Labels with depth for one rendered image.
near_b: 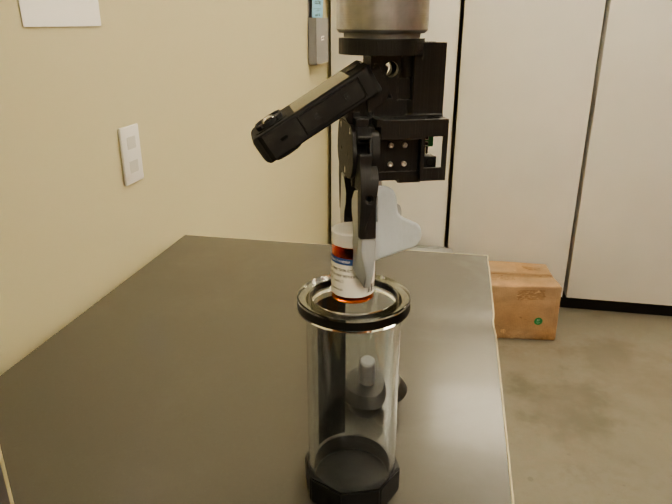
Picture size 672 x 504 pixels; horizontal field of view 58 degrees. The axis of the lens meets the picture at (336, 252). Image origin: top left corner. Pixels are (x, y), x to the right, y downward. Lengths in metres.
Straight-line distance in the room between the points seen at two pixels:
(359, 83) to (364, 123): 0.03
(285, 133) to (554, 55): 2.59
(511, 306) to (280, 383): 2.15
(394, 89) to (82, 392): 0.60
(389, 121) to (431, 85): 0.05
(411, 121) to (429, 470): 0.40
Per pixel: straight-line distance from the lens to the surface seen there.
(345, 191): 0.56
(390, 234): 0.52
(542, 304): 2.94
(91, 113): 1.19
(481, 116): 3.03
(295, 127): 0.50
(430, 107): 0.53
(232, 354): 0.93
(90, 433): 0.82
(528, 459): 2.29
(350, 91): 0.50
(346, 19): 0.50
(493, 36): 3.00
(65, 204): 1.13
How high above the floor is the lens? 1.41
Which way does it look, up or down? 21 degrees down
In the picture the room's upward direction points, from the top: straight up
